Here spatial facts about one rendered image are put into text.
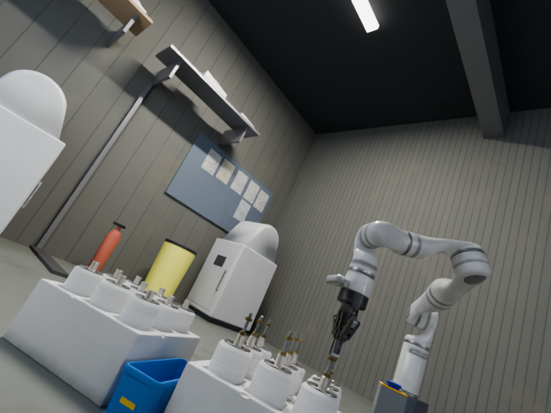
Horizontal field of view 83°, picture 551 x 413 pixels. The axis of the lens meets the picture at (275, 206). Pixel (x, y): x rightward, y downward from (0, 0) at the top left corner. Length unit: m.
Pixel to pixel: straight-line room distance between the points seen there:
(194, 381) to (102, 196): 3.10
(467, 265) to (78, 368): 1.08
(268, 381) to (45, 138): 2.49
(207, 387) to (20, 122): 2.45
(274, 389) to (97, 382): 0.44
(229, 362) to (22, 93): 2.55
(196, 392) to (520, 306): 3.09
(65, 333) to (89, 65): 3.16
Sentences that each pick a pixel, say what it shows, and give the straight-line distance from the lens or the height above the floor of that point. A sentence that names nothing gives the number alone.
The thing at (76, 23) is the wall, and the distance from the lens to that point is 4.01.
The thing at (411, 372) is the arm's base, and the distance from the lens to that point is 1.38.
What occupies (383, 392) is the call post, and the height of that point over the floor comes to 0.29.
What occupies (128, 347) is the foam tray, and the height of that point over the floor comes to 0.14.
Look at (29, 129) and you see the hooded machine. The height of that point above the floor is 0.81.
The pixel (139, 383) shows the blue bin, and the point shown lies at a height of 0.10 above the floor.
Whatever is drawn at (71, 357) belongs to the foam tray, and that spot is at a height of 0.05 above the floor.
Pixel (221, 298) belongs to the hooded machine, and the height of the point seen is 0.28.
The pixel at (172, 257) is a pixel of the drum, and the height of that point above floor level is 0.46.
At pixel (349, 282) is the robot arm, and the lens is 0.84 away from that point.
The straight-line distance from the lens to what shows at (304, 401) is 0.84.
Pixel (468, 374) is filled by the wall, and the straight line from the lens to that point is 3.49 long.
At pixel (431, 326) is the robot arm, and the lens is 1.40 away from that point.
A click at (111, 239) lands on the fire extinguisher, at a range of 3.46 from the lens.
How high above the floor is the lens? 0.36
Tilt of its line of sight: 17 degrees up
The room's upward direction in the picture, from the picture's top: 25 degrees clockwise
